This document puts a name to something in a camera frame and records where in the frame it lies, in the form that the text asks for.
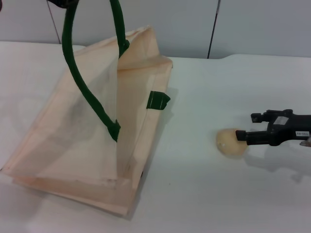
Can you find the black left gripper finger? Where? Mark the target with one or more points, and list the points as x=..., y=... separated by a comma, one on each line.
x=57, y=3

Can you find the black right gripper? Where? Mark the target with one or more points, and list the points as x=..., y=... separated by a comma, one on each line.
x=289, y=128

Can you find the round tan potato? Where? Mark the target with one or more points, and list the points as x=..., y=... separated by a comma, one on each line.
x=228, y=146

